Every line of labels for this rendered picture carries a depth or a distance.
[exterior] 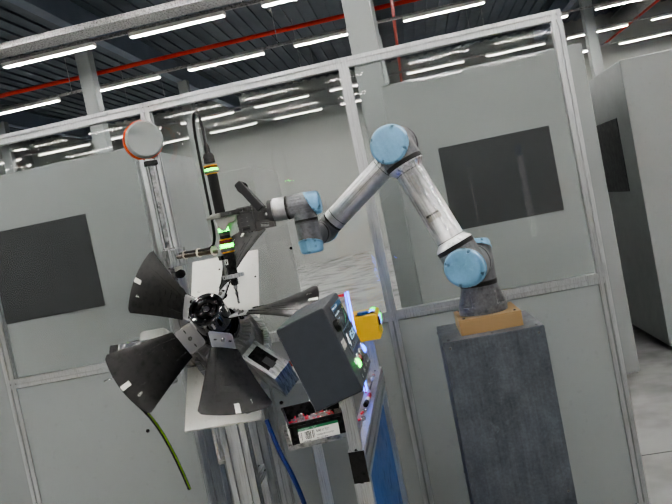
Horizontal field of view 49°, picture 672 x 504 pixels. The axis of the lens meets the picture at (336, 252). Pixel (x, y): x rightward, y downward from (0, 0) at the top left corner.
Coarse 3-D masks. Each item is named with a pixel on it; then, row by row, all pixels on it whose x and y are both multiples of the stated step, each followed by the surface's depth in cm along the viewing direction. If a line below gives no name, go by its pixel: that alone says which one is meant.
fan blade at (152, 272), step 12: (144, 264) 250; (156, 264) 247; (144, 276) 249; (156, 276) 246; (168, 276) 244; (132, 288) 251; (144, 288) 248; (156, 288) 246; (168, 288) 243; (180, 288) 241; (132, 300) 251; (144, 300) 249; (156, 300) 246; (168, 300) 243; (180, 300) 241; (132, 312) 251; (144, 312) 249; (156, 312) 247; (168, 312) 245; (180, 312) 242
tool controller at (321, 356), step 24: (312, 312) 148; (336, 312) 159; (288, 336) 149; (312, 336) 148; (336, 336) 148; (312, 360) 149; (336, 360) 148; (312, 384) 149; (336, 384) 148; (360, 384) 148
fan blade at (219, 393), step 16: (224, 352) 226; (208, 368) 220; (224, 368) 222; (240, 368) 226; (208, 384) 217; (224, 384) 219; (240, 384) 221; (256, 384) 224; (208, 400) 214; (224, 400) 216; (240, 400) 218; (256, 400) 220
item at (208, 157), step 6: (204, 150) 232; (204, 156) 231; (210, 156) 231; (204, 162) 231; (210, 162) 234; (228, 258) 232; (234, 258) 233; (228, 264) 232; (234, 264) 233; (228, 270) 233; (234, 270) 233; (234, 282) 233
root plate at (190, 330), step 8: (184, 328) 233; (192, 328) 234; (176, 336) 232; (184, 336) 233; (192, 336) 234; (200, 336) 234; (184, 344) 233; (192, 344) 234; (200, 344) 235; (192, 352) 234
